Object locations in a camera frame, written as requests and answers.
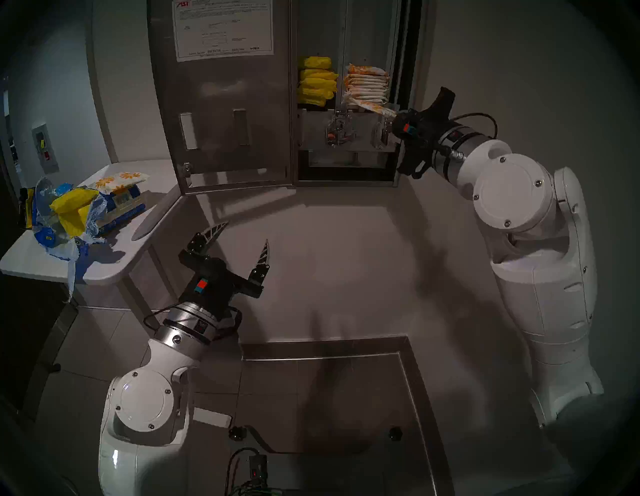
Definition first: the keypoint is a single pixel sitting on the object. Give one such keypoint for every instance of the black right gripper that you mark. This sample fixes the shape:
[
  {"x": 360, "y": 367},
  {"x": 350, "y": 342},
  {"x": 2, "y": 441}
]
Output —
[{"x": 430, "y": 140}]

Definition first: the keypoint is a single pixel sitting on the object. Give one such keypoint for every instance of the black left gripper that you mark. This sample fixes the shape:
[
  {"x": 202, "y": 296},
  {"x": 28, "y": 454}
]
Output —
[{"x": 215, "y": 292}]

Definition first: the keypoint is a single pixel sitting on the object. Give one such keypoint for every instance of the white pad orange flower print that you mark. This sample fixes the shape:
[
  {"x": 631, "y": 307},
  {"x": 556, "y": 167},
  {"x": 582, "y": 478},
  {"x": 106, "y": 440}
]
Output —
[
  {"x": 370, "y": 106},
  {"x": 120, "y": 181}
]

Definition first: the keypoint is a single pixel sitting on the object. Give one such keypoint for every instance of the stainless steel dispenser door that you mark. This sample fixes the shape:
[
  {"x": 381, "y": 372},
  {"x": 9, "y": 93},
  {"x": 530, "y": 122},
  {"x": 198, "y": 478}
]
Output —
[{"x": 225, "y": 100}]

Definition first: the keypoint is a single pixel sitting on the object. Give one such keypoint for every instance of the dark robot base platform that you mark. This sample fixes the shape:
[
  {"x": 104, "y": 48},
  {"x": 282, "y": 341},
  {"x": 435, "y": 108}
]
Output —
[{"x": 325, "y": 475}]

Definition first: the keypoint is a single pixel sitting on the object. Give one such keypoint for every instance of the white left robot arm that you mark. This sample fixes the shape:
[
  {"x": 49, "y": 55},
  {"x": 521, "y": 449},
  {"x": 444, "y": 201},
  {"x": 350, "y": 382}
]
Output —
[{"x": 145, "y": 410}]

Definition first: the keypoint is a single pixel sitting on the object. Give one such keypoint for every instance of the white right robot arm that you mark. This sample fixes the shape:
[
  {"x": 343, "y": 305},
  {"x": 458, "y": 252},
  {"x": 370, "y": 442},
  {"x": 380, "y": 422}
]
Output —
[{"x": 540, "y": 250}]

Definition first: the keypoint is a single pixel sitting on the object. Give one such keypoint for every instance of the chrome dispenser lever mechanism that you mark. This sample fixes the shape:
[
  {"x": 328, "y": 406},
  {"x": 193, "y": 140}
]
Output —
[
  {"x": 339, "y": 130},
  {"x": 385, "y": 137}
]

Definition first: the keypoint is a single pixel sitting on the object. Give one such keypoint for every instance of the stainless steel dispenser cabinet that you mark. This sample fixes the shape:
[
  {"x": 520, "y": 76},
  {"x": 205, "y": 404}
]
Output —
[{"x": 414, "y": 40}]

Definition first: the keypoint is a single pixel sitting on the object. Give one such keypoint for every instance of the white orange wrapped pad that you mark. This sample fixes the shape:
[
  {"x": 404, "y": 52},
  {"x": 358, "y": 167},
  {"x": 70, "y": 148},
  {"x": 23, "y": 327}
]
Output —
[
  {"x": 366, "y": 95},
  {"x": 367, "y": 89},
  {"x": 367, "y": 84},
  {"x": 380, "y": 100},
  {"x": 368, "y": 79}
]

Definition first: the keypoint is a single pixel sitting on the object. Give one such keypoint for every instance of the floral pad stack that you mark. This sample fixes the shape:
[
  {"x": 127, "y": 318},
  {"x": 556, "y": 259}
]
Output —
[{"x": 369, "y": 70}]

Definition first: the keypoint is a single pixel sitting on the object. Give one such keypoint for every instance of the yellow wrapped pad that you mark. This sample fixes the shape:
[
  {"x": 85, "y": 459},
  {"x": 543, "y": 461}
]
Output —
[
  {"x": 316, "y": 93},
  {"x": 315, "y": 62},
  {"x": 320, "y": 74},
  {"x": 311, "y": 101},
  {"x": 70, "y": 210},
  {"x": 321, "y": 84}
]

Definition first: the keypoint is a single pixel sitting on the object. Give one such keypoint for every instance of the white table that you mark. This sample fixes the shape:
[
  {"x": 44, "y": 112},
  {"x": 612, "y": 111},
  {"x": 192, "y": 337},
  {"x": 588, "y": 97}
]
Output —
[{"x": 160, "y": 180}]

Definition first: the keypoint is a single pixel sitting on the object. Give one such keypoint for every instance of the blue pad package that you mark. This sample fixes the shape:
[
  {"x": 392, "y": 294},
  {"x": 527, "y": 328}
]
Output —
[{"x": 122, "y": 207}]

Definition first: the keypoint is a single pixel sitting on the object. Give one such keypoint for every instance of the black round knob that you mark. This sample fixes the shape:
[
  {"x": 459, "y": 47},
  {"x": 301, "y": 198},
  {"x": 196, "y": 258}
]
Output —
[
  {"x": 238, "y": 433},
  {"x": 395, "y": 433}
]

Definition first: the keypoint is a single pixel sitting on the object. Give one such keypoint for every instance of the white instruction sheet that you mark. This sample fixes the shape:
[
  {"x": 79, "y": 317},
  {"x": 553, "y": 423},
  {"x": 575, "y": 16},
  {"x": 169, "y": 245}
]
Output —
[{"x": 222, "y": 30}]

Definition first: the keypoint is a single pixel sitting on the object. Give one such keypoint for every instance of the black power box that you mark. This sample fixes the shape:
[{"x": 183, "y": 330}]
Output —
[{"x": 256, "y": 470}]

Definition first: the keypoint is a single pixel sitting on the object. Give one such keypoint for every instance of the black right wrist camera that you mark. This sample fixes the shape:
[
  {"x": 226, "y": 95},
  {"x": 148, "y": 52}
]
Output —
[{"x": 407, "y": 127}]

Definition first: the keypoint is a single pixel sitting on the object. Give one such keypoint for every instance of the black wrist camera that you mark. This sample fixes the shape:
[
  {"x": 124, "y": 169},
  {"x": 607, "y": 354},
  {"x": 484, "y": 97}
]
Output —
[
  {"x": 407, "y": 127},
  {"x": 201, "y": 286}
]

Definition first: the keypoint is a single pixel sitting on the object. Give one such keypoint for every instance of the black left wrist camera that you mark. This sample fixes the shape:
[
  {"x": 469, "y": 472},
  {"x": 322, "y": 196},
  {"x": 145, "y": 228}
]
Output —
[{"x": 201, "y": 286}]

